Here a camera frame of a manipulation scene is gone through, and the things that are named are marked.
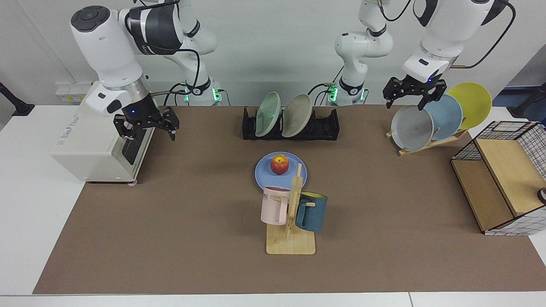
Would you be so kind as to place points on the brown table cloth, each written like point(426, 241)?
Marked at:
point(170, 247)

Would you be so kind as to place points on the pale toaster oven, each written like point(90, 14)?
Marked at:
point(85, 149)

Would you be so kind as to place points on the yellow plate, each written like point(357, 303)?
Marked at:
point(471, 102)

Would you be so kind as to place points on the black dish rack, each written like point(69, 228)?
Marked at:
point(324, 125)

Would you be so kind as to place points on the beige plate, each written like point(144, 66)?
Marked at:
point(297, 114)

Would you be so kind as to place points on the small dark round object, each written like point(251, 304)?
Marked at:
point(542, 195)

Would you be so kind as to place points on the black stand foot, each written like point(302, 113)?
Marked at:
point(17, 106)

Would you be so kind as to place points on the pink cup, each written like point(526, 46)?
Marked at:
point(273, 207)

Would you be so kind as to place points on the white wall socket strip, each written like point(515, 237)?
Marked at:
point(68, 91)

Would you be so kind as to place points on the dark blue cup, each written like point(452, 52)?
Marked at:
point(313, 215)

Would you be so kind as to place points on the grey plate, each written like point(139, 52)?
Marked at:
point(411, 128)

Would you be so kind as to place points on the light blue plate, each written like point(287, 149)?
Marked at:
point(445, 117)

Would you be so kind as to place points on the wooden cup stand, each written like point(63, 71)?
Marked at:
point(290, 245)

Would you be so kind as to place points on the red apple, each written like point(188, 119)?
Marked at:
point(279, 165)

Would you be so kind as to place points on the wooden plate rack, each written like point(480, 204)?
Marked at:
point(426, 146)

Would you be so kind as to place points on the pale green plate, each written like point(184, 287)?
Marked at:
point(268, 113)

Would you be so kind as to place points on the black stand leg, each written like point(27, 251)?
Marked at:
point(527, 101)

